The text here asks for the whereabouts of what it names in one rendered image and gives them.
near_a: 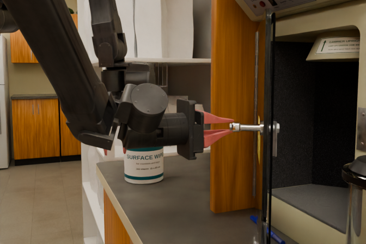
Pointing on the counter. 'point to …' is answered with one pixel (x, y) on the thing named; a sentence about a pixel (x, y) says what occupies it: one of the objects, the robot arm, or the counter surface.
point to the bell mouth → (336, 47)
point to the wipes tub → (144, 165)
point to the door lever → (236, 126)
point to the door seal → (272, 126)
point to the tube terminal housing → (286, 24)
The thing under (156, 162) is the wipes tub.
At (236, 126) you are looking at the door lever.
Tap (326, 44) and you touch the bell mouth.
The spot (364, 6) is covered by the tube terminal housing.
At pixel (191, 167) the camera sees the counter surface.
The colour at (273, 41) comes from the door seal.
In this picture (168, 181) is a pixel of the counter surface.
